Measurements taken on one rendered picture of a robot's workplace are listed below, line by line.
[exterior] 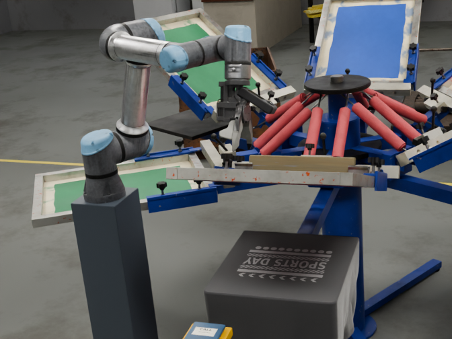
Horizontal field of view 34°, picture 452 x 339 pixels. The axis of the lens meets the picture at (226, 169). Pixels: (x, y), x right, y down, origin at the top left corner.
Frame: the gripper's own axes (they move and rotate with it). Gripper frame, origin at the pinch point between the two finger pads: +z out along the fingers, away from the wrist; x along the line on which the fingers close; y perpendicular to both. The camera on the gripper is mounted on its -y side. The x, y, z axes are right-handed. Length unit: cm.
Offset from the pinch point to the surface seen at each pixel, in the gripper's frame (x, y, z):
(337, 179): -12.1, -24.9, 8.2
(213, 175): -12.1, 13.4, 8.3
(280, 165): -72, 8, 8
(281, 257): -53, 2, 40
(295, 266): -48, -4, 42
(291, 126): -132, 18, -6
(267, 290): -31, 1, 47
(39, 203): -78, 117, 28
